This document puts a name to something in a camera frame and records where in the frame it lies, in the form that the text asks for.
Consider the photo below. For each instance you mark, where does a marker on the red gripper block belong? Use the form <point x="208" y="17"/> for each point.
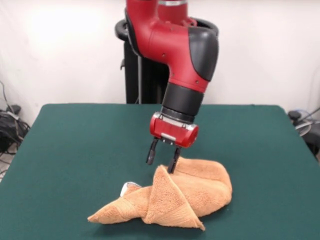
<point x="175" y="133"/>

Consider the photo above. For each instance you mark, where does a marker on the tan terry towel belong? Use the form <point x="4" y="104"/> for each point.
<point x="200" y="187"/>

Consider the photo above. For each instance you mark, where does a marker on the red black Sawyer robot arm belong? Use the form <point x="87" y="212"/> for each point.
<point x="165" y="37"/>

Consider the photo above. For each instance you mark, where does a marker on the dark green table cloth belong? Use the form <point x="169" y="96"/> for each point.
<point x="62" y="150"/>

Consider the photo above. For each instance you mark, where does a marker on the small black power adapter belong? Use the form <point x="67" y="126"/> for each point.
<point x="16" y="108"/>

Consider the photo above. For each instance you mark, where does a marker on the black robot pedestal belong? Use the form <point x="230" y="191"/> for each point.
<point x="132" y="82"/>

